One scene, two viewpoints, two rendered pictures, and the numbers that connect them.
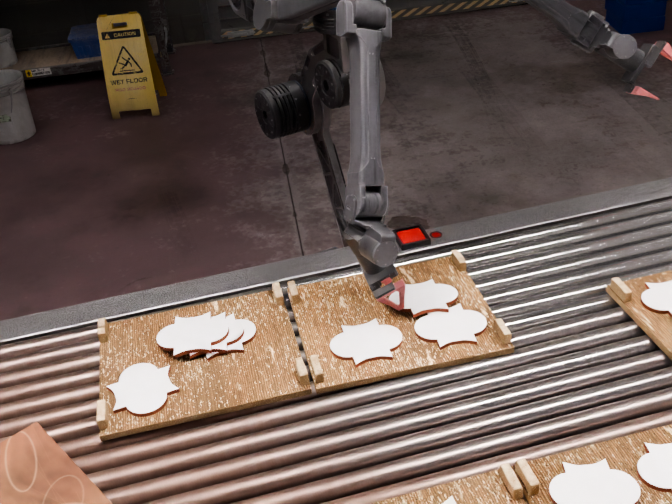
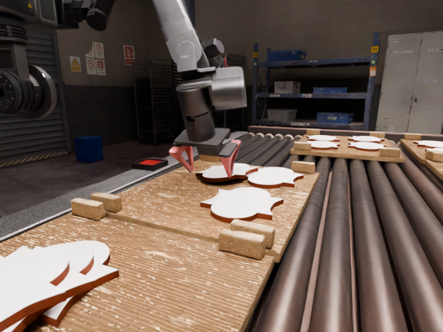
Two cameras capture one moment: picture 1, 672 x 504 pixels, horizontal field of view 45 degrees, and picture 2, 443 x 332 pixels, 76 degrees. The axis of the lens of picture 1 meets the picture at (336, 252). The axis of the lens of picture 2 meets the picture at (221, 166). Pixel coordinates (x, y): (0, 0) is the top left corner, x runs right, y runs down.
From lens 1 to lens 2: 1.44 m
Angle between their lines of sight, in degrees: 53
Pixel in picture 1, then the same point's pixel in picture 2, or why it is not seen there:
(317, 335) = (187, 219)
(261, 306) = (72, 228)
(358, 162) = (178, 12)
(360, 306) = (187, 192)
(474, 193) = not seen: hidden behind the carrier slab
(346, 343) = (231, 208)
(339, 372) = not seen: hidden behind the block
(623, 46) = (219, 46)
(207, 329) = (16, 271)
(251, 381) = (190, 299)
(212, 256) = not seen: outside the picture
